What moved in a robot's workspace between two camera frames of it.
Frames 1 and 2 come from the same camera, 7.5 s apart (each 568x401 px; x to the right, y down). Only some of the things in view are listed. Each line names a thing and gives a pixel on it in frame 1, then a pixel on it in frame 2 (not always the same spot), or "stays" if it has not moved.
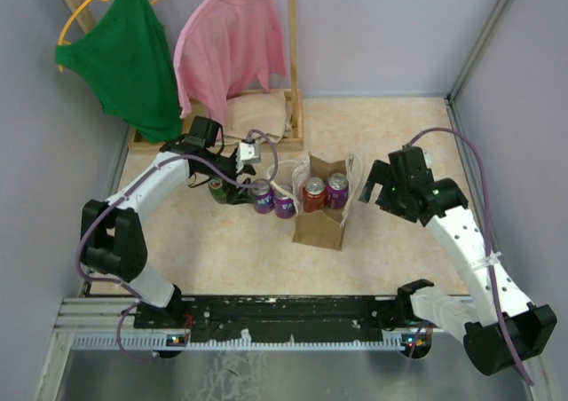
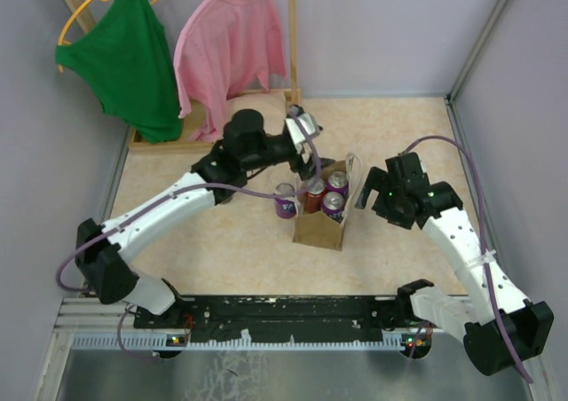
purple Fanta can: x=336 y=192 stays
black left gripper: x=239 y=195 to x=305 y=169
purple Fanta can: x=263 y=197 to x=332 y=205
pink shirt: x=228 y=45 stays
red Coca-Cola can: x=314 y=194 stays
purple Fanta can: x=284 y=207 stays
